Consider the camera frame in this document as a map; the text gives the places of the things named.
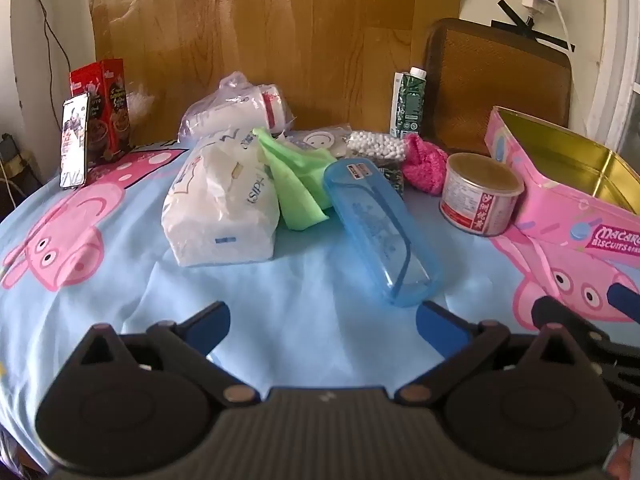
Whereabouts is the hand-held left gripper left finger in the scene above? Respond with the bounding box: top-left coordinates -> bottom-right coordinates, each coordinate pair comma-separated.
75,301 -> 262,407

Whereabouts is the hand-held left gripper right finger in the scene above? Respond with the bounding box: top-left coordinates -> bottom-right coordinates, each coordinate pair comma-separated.
395,301 -> 581,407

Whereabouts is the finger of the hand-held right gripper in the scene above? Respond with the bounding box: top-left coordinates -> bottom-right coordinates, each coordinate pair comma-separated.
531,296 -> 608,348
607,282 -> 640,322

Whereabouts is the pink biscuit tin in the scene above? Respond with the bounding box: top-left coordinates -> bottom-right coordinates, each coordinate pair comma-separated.
484,106 -> 640,333

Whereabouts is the translucent blue case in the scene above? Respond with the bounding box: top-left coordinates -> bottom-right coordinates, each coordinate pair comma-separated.
322,158 -> 445,307

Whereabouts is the pink knitted cloth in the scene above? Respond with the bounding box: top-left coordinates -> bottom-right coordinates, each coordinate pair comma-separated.
401,133 -> 449,196

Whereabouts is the light green cloth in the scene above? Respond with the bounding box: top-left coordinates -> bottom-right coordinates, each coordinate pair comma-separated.
252,127 -> 338,232

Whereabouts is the bag of white beads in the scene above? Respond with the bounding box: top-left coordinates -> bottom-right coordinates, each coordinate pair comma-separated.
346,131 -> 407,161

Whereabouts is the clear smiley face packet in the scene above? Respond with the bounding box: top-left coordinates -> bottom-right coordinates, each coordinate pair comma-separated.
285,127 -> 353,158

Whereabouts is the pink pig printed blanket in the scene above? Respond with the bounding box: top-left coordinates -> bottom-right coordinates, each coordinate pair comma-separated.
0,130 -> 640,480

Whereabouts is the large white tissue pack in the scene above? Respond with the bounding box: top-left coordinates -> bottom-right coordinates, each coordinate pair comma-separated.
161,130 -> 281,267

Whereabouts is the round tin can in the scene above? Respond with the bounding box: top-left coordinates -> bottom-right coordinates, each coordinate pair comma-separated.
439,152 -> 525,237

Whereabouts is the plastic bag of paper cups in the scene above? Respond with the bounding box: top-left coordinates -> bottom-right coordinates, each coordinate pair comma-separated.
178,72 -> 296,143

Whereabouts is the green drink carton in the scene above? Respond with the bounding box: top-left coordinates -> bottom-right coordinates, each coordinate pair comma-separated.
390,66 -> 427,138

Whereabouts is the smartphone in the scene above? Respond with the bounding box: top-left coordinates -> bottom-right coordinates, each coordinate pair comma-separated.
60,92 -> 91,190

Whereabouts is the crumpled clear plastic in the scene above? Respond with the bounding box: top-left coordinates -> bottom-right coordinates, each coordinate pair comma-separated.
126,82 -> 154,117

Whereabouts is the red snack box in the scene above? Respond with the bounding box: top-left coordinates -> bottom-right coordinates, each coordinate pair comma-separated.
70,58 -> 132,166

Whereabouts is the brown woven seat mat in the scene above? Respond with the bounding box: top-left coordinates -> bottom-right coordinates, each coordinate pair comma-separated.
422,17 -> 572,157

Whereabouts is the black tape cross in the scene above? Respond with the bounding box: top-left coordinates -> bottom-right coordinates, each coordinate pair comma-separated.
491,0 -> 576,52

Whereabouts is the wood pattern board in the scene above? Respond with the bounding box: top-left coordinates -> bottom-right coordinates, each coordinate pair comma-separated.
87,0 -> 468,146

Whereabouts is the white window frame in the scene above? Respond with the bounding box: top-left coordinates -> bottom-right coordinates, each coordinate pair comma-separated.
575,0 -> 640,153

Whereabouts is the white power cable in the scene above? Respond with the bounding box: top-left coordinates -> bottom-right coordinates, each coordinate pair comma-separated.
544,0 -> 576,53

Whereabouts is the thin black cable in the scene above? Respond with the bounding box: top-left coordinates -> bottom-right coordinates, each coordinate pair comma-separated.
32,0 -> 72,86

